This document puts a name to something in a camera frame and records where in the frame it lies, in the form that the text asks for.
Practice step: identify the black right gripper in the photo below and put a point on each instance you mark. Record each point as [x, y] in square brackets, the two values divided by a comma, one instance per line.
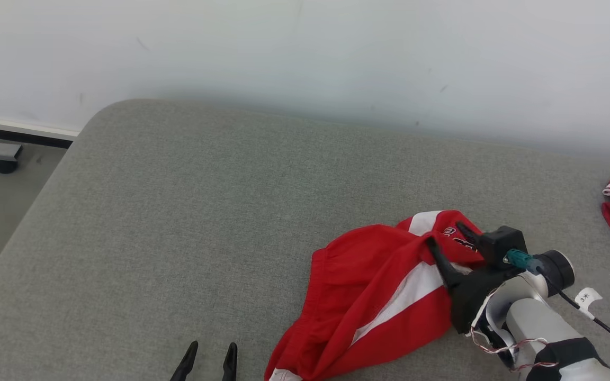
[469, 301]

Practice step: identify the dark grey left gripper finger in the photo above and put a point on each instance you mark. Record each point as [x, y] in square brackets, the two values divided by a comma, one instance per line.
[230, 365]
[186, 365]

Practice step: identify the red white basketball shorts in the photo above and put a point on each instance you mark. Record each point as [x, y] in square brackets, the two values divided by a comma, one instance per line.
[368, 286]

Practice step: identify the teal right camera connector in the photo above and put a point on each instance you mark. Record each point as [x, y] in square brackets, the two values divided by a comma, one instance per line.
[519, 259]

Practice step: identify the white black wall baseboard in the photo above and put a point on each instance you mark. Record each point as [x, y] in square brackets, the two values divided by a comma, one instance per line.
[19, 132]

